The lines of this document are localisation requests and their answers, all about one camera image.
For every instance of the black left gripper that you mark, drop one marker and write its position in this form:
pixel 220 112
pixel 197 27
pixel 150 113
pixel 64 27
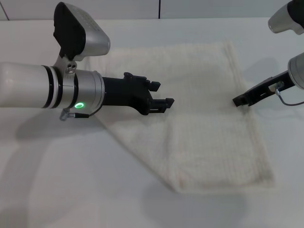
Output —
pixel 126 95

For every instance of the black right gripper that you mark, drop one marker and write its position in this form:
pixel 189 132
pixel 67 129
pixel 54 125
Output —
pixel 270 86

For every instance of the white waffle-weave towel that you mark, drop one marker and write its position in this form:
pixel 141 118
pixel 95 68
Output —
pixel 202 133

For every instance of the right wrist camera housing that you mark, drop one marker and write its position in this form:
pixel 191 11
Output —
pixel 285 19

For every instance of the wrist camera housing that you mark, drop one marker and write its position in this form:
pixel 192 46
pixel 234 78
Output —
pixel 285 19
pixel 78 31

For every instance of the left wrist camera housing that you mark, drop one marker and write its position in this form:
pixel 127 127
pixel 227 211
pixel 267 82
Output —
pixel 78 31

